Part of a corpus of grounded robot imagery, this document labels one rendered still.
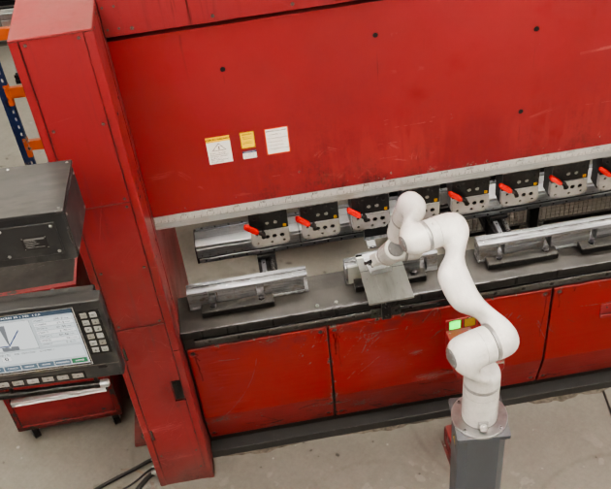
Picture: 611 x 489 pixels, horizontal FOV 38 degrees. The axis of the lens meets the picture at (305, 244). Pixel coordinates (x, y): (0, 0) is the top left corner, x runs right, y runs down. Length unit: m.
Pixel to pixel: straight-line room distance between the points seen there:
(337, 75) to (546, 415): 2.08
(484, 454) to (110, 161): 1.59
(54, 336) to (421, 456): 1.96
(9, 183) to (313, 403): 1.90
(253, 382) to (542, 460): 1.36
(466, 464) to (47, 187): 1.67
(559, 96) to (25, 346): 2.06
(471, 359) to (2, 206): 1.46
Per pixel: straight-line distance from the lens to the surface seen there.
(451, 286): 2.82
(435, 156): 3.39
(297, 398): 4.04
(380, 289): 3.53
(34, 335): 2.96
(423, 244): 2.83
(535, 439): 4.35
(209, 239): 3.88
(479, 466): 3.23
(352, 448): 4.28
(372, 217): 3.50
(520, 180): 3.59
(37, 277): 3.94
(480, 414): 3.03
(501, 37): 3.20
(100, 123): 2.89
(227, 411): 4.06
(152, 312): 3.43
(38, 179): 2.77
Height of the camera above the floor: 3.50
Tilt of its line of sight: 42 degrees down
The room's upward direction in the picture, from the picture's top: 7 degrees counter-clockwise
